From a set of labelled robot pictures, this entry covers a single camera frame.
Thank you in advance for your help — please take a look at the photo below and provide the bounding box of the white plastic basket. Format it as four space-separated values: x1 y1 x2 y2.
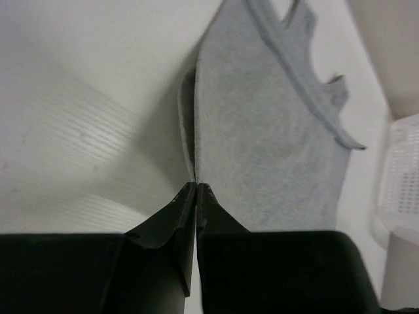
371 114 418 248

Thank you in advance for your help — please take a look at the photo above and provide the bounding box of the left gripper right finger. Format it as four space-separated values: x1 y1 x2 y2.
196 184 382 313

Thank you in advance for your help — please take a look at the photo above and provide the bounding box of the grey tank top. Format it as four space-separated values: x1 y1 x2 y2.
177 1 364 231

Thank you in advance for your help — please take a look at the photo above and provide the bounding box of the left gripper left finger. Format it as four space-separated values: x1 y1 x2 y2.
1 183 196 313

